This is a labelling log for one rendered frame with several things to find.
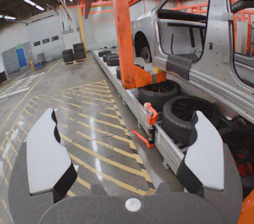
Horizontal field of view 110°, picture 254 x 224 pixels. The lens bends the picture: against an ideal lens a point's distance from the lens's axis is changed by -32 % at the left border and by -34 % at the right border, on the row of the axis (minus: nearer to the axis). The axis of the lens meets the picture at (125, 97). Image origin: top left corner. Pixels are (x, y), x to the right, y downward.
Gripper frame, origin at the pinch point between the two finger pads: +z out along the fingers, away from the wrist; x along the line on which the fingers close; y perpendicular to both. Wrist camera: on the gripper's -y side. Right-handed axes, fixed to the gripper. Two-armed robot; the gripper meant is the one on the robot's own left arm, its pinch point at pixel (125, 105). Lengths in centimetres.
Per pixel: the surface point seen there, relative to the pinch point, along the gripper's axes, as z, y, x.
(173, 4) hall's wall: 1402, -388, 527
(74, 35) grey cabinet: 961, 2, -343
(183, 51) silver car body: 185, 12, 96
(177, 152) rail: 55, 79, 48
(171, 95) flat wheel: 136, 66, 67
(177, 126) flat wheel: 78, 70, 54
